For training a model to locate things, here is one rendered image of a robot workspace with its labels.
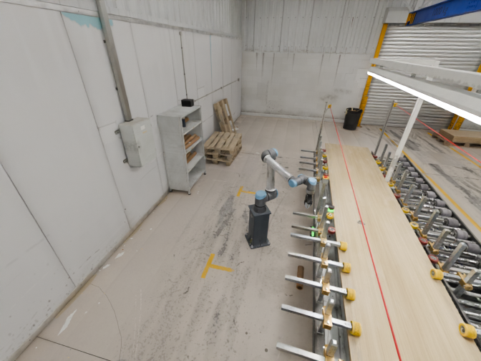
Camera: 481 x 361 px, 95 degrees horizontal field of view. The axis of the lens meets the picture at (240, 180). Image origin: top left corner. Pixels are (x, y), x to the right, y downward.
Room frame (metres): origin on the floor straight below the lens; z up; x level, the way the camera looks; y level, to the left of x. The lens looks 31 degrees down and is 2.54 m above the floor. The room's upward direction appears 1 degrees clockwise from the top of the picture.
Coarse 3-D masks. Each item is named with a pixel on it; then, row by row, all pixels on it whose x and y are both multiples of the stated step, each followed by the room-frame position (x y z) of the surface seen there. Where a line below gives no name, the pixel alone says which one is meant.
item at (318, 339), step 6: (318, 186) 2.92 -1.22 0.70; (318, 192) 2.76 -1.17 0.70; (318, 198) 2.59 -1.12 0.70; (318, 246) 1.69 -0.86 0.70; (318, 264) 1.46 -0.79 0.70; (318, 276) 1.31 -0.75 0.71; (318, 282) 1.26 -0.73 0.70; (318, 306) 1.05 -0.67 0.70; (318, 312) 0.99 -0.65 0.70; (318, 324) 0.90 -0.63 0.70; (324, 330) 0.86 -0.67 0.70; (318, 336) 0.82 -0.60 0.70; (324, 336) 0.82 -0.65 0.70; (312, 342) 0.81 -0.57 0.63; (318, 342) 0.78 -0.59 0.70; (324, 342) 0.78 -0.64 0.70; (312, 348) 0.77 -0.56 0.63; (318, 348) 0.74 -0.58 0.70; (318, 354) 0.71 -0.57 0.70
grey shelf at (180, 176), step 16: (176, 112) 3.89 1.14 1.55; (192, 112) 4.53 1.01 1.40; (160, 128) 3.71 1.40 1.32; (176, 128) 3.64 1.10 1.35; (192, 128) 4.01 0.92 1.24; (176, 144) 3.65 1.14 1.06; (176, 160) 3.66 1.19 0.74; (192, 160) 4.12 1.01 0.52; (176, 176) 3.67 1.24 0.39; (192, 176) 4.12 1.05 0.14
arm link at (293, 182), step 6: (264, 150) 2.56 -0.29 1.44; (264, 156) 2.44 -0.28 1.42; (270, 156) 2.46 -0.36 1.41; (264, 162) 2.44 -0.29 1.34; (270, 162) 2.36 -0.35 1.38; (276, 162) 2.36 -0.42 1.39; (276, 168) 2.26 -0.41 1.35; (282, 168) 2.23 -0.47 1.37; (282, 174) 2.17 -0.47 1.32; (288, 174) 2.14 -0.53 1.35; (288, 180) 2.08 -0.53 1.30; (294, 180) 2.03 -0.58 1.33; (300, 180) 2.06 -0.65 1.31; (294, 186) 2.01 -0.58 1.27
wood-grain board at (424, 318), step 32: (352, 160) 3.46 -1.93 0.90; (352, 192) 2.48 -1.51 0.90; (384, 192) 2.49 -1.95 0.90; (352, 224) 1.84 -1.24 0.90; (384, 224) 1.85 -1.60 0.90; (352, 256) 1.40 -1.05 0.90; (384, 256) 1.40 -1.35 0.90; (416, 256) 1.41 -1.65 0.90; (352, 288) 1.08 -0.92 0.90; (384, 288) 1.09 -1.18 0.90; (416, 288) 1.09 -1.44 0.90; (352, 320) 0.84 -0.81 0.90; (384, 320) 0.84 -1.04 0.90; (416, 320) 0.84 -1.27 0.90; (448, 320) 0.85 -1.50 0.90; (352, 352) 0.64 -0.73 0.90; (384, 352) 0.64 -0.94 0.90; (416, 352) 0.65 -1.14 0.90; (448, 352) 0.65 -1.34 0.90; (480, 352) 0.66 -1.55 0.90
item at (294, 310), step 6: (282, 306) 0.89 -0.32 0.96; (288, 306) 0.89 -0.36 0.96; (294, 312) 0.86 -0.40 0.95; (300, 312) 0.85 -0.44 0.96; (306, 312) 0.85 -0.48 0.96; (312, 312) 0.85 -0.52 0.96; (312, 318) 0.82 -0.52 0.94; (318, 318) 0.82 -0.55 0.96; (336, 324) 0.78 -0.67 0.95; (342, 324) 0.78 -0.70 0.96; (348, 324) 0.78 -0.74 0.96
